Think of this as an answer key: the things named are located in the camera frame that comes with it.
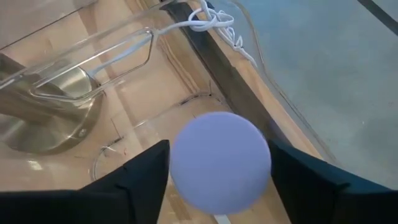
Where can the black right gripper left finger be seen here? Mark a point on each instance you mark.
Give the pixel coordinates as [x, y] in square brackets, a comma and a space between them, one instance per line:
[93, 208]

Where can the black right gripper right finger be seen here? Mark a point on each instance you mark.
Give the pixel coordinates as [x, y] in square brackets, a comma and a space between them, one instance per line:
[326, 202]

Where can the lavender sand timer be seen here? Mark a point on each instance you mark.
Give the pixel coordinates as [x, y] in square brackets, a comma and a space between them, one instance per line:
[220, 163]

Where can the white bulb brass lamp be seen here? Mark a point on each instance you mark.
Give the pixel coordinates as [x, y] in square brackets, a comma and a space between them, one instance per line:
[62, 130]

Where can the clear plastic bin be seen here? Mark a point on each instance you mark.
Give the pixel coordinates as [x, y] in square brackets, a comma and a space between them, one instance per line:
[155, 124]

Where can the black metal table frame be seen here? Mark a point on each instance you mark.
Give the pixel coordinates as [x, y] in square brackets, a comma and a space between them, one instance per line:
[224, 74]

